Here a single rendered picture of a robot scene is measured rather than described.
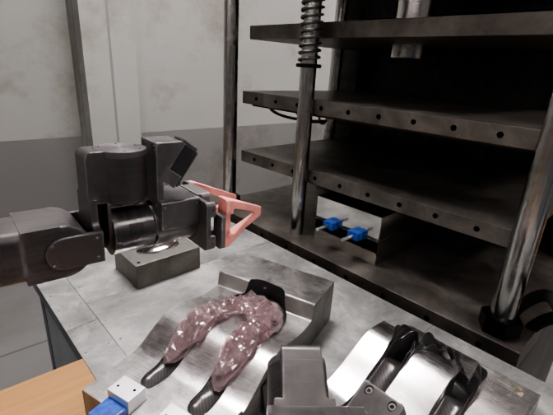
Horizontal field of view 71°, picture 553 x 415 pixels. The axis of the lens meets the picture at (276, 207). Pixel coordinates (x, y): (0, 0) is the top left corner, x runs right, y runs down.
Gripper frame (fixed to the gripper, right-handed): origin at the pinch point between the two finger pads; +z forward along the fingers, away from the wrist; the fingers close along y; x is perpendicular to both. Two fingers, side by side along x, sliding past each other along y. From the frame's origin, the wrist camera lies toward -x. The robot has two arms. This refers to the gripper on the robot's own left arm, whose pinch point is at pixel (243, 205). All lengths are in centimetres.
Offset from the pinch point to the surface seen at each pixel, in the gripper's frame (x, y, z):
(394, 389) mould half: 28.5, -20.5, 17.4
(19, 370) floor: 120, 137, -24
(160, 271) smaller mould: 36, 49, 8
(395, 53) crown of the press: -29, 42, 94
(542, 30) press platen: -32, -9, 74
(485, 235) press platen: 17, -10, 72
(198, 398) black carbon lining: 34.6, 1.6, -6.3
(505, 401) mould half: 25.4, -33.7, 26.2
